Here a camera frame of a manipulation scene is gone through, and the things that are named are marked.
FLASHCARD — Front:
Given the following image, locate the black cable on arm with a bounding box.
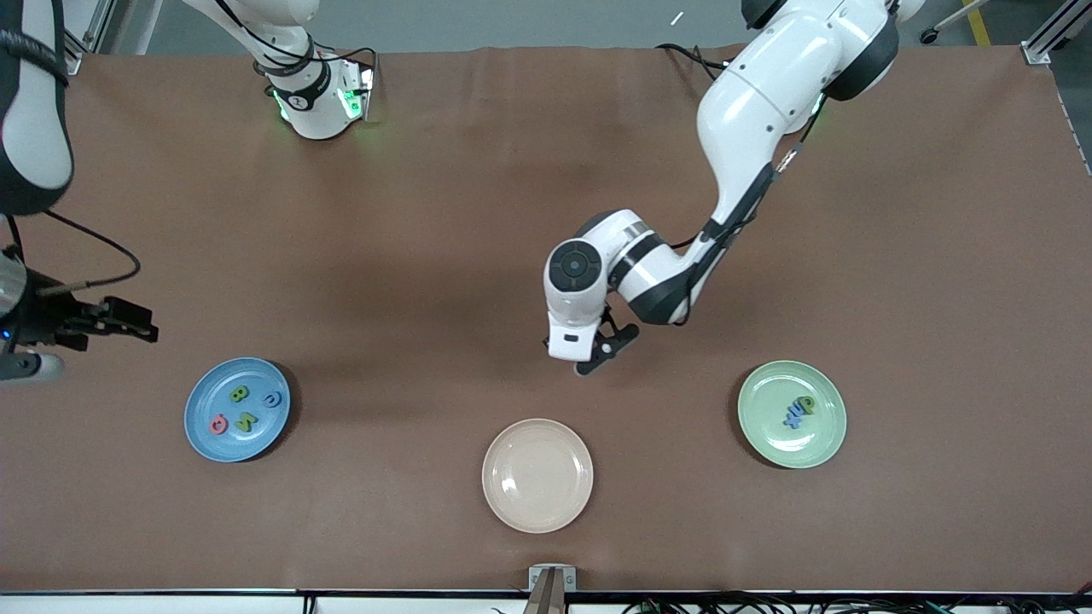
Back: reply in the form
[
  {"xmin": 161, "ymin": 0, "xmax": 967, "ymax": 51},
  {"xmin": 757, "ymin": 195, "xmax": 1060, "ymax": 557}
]
[
  {"xmin": 670, "ymin": 141, "xmax": 810, "ymax": 252},
  {"xmin": 7, "ymin": 211, "xmax": 142, "ymax": 296}
]

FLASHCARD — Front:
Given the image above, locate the beige plate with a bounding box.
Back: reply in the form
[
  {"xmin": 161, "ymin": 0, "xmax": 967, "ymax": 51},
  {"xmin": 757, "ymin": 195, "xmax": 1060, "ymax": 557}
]
[{"xmin": 482, "ymin": 418, "xmax": 595, "ymax": 535}]

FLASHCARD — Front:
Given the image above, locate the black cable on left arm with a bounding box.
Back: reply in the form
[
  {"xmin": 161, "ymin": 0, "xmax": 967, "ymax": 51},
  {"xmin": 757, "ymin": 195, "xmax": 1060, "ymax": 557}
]
[{"xmin": 670, "ymin": 141, "xmax": 810, "ymax": 252}]

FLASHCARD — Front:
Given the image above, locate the black cable at left arm base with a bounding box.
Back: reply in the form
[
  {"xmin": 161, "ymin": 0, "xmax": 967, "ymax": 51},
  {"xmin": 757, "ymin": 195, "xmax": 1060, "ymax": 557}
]
[{"xmin": 655, "ymin": 42, "xmax": 728, "ymax": 84}]

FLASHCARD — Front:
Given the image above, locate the black cable at arm base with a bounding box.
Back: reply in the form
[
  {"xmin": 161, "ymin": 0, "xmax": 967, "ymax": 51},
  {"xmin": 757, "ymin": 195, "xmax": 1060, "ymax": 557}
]
[
  {"xmin": 655, "ymin": 42, "xmax": 728, "ymax": 84},
  {"xmin": 317, "ymin": 47, "xmax": 379, "ymax": 88}
]

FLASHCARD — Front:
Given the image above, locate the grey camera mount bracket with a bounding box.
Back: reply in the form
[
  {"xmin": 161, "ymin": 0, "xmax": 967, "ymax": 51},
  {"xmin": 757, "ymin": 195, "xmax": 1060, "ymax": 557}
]
[{"xmin": 522, "ymin": 564, "xmax": 578, "ymax": 614}]

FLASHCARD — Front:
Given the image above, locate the blue plate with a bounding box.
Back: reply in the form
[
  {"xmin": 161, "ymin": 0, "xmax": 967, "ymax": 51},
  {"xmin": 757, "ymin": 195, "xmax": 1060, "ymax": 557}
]
[{"xmin": 184, "ymin": 357, "xmax": 293, "ymax": 464}]

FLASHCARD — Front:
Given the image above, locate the aluminium frame post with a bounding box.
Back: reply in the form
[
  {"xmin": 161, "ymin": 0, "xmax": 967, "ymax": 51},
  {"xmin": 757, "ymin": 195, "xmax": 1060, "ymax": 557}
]
[
  {"xmin": 63, "ymin": 0, "xmax": 118, "ymax": 77},
  {"xmin": 1021, "ymin": 0, "xmax": 1092, "ymax": 67}
]

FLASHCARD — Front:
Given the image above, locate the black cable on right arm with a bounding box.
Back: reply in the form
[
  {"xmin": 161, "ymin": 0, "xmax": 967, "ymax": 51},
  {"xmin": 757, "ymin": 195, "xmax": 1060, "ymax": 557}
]
[{"xmin": 7, "ymin": 211, "xmax": 142, "ymax": 296}]

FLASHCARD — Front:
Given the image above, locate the white stand leg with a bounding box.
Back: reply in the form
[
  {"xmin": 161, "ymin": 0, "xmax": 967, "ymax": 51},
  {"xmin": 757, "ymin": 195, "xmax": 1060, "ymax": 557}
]
[{"xmin": 932, "ymin": 0, "xmax": 992, "ymax": 35}]

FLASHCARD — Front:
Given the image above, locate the green plate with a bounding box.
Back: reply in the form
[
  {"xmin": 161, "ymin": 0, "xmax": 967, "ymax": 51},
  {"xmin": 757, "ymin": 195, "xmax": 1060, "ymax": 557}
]
[{"xmin": 738, "ymin": 360, "xmax": 849, "ymax": 470}]

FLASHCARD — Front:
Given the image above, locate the brown table mat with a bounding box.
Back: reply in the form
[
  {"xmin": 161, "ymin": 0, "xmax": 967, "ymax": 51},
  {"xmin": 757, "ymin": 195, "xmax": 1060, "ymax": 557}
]
[{"xmin": 0, "ymin": 44, "xmax": 1092, "ymax": 594}]

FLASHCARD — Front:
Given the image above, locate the black cable at right arm base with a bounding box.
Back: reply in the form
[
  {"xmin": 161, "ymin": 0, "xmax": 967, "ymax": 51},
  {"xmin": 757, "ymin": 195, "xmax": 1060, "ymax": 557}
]
[{"xmin": 317, "ymin": 47, "xmax": 379, "ymax": 88}]

